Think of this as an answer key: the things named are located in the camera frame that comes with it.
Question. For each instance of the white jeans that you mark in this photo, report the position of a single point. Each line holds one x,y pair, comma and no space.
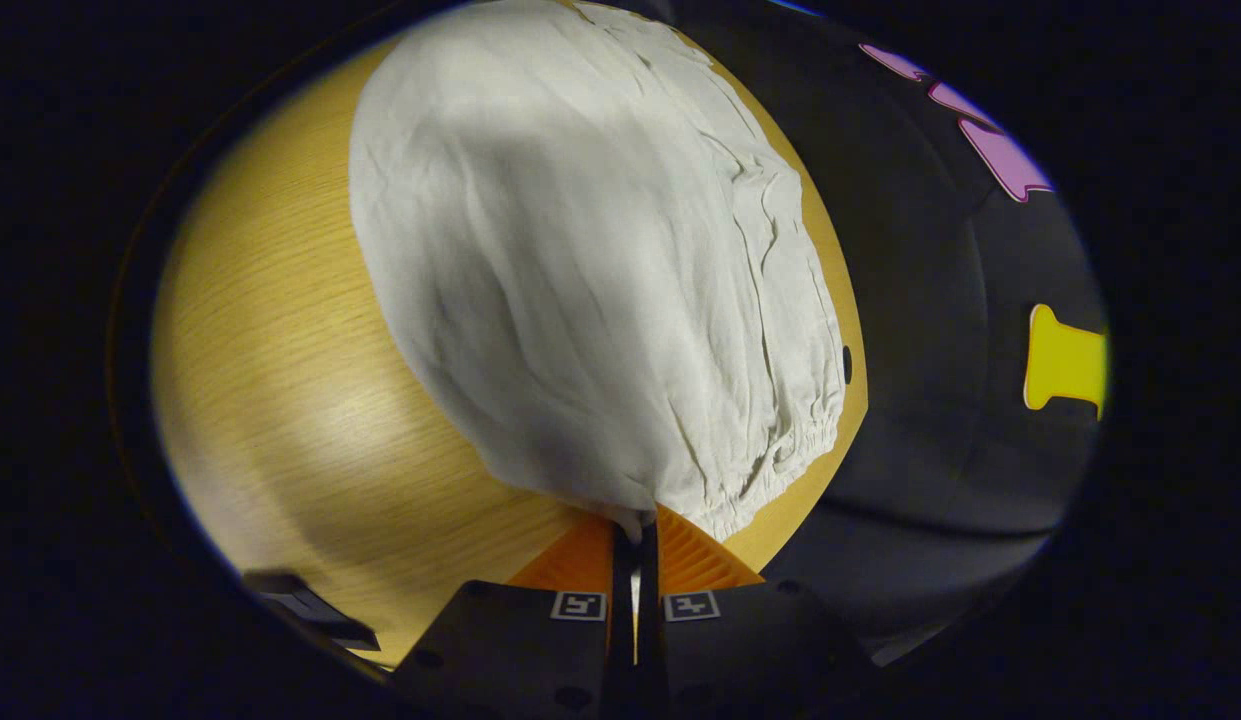
580,280

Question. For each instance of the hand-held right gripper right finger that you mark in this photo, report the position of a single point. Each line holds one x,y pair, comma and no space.
648,620

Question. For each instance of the black backdrop cloth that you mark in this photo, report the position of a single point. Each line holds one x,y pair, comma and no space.
940,400

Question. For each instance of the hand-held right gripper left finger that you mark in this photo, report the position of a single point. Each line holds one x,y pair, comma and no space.
622,620

